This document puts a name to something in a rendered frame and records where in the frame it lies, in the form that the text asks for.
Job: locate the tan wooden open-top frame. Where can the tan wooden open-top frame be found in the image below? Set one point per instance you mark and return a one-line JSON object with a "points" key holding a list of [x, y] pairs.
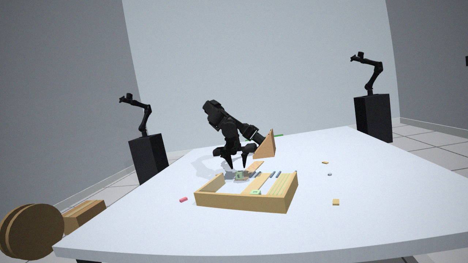
{"points": [[258, 190]]}

